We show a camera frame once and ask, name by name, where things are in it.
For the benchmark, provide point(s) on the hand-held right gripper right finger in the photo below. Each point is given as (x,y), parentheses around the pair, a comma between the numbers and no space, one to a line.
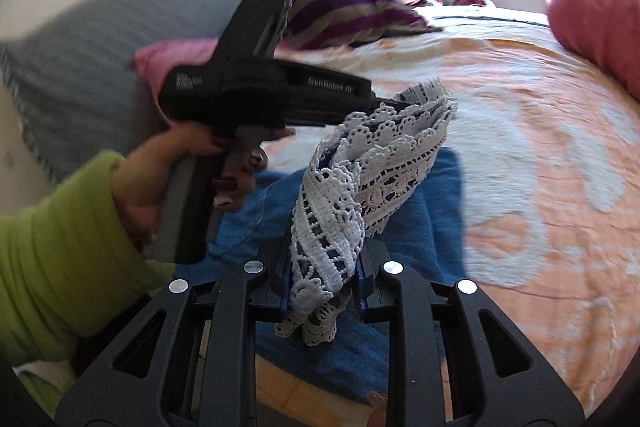
(372,279)

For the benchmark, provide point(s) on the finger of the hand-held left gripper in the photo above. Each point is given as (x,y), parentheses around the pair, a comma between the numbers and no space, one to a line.
(392,103)
(315,121)

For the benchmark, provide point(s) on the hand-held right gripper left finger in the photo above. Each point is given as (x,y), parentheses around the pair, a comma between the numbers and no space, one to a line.
(240,307)

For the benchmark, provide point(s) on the person's left forearm green sleeve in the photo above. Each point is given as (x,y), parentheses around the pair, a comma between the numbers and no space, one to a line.
(60,247)

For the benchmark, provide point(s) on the person's left hand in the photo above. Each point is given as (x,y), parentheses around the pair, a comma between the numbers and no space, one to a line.
(145,177)

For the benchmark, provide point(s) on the pink quilted pillow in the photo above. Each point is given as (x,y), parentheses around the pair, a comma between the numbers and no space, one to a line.
(170,54)

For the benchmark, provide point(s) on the purple striped pillow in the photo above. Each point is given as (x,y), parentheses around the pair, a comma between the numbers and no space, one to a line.
(350,14)

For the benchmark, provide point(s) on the peach floral blanket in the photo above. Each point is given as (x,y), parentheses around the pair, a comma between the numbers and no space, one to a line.
(530,147)

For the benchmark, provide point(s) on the grey quilted headboard cover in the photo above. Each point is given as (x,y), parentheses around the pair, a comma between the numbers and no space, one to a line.
(100,32)

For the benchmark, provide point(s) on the pink rolled quilt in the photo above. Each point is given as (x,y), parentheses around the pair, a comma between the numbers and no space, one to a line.
(600,27)

